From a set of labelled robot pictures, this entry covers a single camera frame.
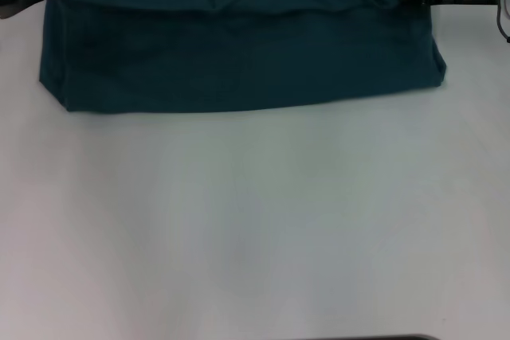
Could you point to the teal FREE print T-shirt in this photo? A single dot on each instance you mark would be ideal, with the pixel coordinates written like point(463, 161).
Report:
point(239, 45)

